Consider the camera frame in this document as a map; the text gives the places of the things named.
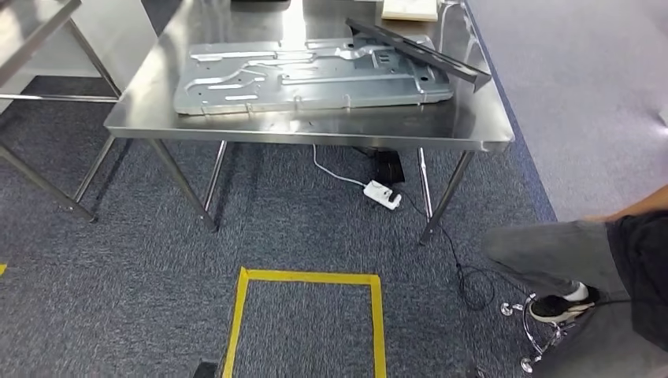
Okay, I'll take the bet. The tan cardboard board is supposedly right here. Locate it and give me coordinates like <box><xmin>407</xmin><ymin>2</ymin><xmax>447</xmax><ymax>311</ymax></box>
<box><xmin>380</xmin><ymin>0</ymin><xmax>440</xmax><ymax>23</ymax></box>

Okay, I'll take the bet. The stamped sheet metal plate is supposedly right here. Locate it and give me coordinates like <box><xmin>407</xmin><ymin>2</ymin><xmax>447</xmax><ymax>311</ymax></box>
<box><xmin>173</xmin><ymin>35</ymin><xmax>454</xmax><ymax>116</ymax></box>

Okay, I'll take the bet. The white cabinet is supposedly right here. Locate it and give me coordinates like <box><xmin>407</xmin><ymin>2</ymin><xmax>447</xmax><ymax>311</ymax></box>
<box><xmin>0</xmin><ymin>0</ymin><xmax>158</xmax><ymax>113</ymax></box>

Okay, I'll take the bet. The person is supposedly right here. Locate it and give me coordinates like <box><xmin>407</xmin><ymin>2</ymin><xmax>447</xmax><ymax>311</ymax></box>
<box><xmin>481</xmin><ymin>185</ymin><xmax>668</xmax><ymax>378</ymax></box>

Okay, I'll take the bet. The thin black floor cable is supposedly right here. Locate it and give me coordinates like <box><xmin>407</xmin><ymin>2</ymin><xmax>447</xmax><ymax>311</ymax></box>
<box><xmin>399</xmin><ymin>187</ymin><xmax>528</xmax><ymax>313</ymax></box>

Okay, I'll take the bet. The white power cable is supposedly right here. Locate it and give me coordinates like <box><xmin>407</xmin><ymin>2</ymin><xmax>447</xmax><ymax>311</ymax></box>
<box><xmin>312</xmin><ymin>145</ymin><xmax>366</xmax><ymax>187</ymax></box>

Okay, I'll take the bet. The stainless steel workbench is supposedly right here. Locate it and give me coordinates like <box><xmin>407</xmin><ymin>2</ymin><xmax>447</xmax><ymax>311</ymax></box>
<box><xmin>103</xmin><ymin>0</ymin><xmax>516</xmax><ymax>246</ymax></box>

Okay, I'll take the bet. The stainless steel table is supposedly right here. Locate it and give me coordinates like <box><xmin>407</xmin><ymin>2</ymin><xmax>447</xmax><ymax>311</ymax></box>
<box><xmin>0</xmin><ymin>0</ymin><xmax>124</xmax><ymax>224</ymax></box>

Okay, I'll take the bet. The white power strip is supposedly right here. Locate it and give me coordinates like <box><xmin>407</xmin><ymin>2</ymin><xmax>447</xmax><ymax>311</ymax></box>
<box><xmin>362</xmin><ymin>180</ymin><xmax>403</xmax><ymax>211</ymax></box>

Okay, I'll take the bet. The black power adapter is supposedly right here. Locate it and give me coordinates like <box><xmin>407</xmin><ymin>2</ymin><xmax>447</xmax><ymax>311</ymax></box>
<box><xmin>365</xmin><ymin>148</ymin><xmax>406</xmax><ymax>184</ymax></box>

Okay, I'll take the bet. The black plastic car part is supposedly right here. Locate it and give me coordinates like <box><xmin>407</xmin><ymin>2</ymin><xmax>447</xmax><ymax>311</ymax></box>
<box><xmin>345</xmin><ymin>18</ymin><xmax>492</xmax><ymax>94</ymax></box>

